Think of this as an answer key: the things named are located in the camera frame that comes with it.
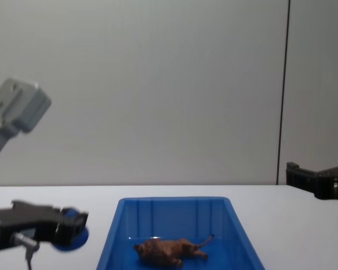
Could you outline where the blue round disc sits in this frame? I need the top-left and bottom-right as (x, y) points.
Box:
(48, 207), (91, 251)

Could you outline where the blue plastic bin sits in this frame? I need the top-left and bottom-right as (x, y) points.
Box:
(95, 196), (266, 270)

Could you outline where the brown toy lion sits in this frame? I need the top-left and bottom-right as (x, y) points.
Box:
(133, 233), (216, 267)

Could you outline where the black rack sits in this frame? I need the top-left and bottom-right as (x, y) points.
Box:
(286, 154), (338, 202)

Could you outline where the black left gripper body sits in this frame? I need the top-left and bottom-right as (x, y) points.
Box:
(0, 199), (61, 251)

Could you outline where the thin dark cable, silver plug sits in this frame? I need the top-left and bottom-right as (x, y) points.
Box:
(12, 233), (41, 270)

